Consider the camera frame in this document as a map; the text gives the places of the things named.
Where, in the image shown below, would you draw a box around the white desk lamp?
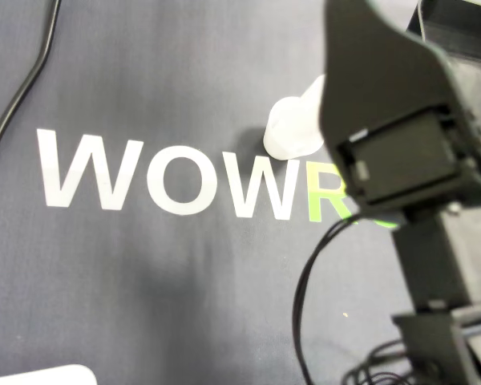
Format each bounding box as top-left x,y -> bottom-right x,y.
0,363 -> 98,385

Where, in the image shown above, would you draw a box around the black plastic tray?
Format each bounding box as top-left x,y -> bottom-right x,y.
406,0 -> 481,133

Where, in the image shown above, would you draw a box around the thick black cable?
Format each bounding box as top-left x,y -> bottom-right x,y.
0,0 -> 62,177

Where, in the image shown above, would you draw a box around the white translucent plastic cup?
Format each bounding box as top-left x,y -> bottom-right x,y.
263,95 -> 325,161

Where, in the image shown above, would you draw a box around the dark grey printed mat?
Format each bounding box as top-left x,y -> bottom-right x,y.
0,0 -> 481,385

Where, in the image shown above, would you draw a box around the white translucent plastic tube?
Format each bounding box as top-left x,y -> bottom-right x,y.
300,75 -> 325,133

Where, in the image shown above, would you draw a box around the thin black servo wires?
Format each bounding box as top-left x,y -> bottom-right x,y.
294,218 -> 410,385

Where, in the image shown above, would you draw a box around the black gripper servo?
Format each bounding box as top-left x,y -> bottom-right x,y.
318,0 -> 481,212

